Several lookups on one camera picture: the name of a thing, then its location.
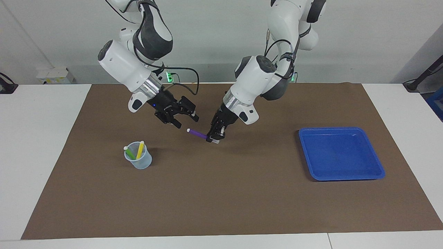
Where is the purple pen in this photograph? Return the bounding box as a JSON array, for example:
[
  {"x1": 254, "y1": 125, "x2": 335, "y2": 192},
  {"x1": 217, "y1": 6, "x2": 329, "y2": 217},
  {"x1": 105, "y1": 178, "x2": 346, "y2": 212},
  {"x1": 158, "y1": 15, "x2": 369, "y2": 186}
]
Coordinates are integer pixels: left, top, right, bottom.
[{"x1": 187, "y1": 128, "x2": 220, "y2": 144}]

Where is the translucent plastic cup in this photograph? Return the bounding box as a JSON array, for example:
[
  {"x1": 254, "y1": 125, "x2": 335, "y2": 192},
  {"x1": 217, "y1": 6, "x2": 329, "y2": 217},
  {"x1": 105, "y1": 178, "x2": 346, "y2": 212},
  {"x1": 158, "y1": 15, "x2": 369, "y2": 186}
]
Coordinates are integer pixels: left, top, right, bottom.
[{"x1": 124, "y1": 141, "x2": 153, "y2": 170}]

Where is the brown table mat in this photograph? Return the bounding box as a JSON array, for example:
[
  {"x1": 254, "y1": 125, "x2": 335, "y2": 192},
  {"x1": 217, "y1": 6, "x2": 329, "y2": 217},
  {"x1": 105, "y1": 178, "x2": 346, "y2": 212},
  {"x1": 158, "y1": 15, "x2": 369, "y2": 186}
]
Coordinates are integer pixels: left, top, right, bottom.
[{"x1": 21, "y1": 82, "x2": 443, "y2": 240}]

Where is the blue plastic tray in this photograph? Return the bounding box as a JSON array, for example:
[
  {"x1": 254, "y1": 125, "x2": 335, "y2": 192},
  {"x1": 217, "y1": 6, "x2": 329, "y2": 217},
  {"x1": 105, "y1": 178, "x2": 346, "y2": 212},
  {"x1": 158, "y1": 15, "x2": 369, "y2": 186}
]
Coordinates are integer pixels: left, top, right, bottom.
[{"x1": 298, "y1": 127, "x2": 386, "y2": 181}]

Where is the black stand pole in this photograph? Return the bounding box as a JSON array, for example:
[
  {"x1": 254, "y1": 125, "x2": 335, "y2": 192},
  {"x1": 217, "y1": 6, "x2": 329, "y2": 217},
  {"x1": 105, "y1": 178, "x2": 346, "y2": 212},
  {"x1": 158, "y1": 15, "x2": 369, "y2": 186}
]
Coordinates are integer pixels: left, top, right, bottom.
[{"x1": 403, "y1": 55, "x2": 443, "y2": 93}]

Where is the blue storage box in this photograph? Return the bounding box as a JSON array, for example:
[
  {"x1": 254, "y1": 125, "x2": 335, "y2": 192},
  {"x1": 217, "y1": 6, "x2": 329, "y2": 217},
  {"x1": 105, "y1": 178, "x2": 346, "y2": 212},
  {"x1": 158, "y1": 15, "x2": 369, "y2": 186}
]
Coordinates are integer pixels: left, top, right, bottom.
[{"x1": 427, "y1": 91, "x2": 443, "y2": 122}]

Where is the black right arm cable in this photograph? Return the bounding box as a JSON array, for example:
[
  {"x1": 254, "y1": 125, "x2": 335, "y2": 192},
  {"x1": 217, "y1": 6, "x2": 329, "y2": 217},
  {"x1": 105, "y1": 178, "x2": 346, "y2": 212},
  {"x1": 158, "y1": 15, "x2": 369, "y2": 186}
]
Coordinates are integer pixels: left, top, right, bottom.
[{"x1": 106, "y1": 0, "x2": 200, "y2": 95}]

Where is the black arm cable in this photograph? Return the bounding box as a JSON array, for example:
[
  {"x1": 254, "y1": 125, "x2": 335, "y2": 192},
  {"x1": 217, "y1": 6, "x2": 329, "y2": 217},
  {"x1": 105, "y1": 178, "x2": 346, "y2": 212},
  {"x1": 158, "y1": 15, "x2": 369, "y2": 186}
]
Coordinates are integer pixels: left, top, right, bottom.
[
  {"x1": 106, "y1": 0, "x2": 200, "y2": 95},
  {"x1": 264, "y1": 28, "x2": 299, "y2": 83}
]

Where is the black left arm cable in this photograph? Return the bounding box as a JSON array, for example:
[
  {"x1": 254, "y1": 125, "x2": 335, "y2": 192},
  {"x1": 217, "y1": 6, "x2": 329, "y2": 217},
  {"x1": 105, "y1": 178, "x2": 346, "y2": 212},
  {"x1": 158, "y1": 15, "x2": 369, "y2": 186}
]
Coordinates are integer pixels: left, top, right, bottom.
[{"x1": 264, "y1": 28, "x2": 299, "y2": 83}]

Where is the black clamp mount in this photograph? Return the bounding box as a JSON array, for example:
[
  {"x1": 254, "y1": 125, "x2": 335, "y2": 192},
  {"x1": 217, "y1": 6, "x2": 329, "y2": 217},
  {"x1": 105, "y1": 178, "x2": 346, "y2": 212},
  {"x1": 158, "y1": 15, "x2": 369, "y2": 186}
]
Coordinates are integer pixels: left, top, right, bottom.
[{"x1": 0, "y1": 72, "x2": 18, "y2": 94}]

